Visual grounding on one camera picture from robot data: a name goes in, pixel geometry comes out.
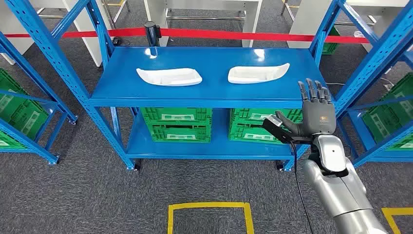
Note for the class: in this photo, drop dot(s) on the white table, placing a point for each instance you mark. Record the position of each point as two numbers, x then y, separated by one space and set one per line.
155 19
84 42
303 25

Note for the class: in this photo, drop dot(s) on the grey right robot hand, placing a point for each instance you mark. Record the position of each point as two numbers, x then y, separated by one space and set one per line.
319 116

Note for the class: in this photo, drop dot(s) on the blue metal shelf rack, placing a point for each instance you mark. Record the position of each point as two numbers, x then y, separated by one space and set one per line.
387 155
209 93
48 155

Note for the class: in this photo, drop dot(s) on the black barrier post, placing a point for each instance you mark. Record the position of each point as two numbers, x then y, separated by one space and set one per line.
151 32

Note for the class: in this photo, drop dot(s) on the black power adapter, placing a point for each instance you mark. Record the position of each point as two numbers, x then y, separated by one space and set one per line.
116 41

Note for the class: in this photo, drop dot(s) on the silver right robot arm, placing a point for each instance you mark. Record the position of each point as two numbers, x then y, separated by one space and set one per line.
338 187

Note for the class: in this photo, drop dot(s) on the white plastic shell part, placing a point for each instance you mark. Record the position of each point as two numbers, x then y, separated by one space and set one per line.
167 77
251 74

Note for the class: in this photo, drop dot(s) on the red barrier belt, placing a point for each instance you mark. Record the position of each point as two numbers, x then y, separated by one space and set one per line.
226 34

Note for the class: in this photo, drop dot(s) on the steel frame legs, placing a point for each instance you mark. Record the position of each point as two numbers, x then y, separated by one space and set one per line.
108 14

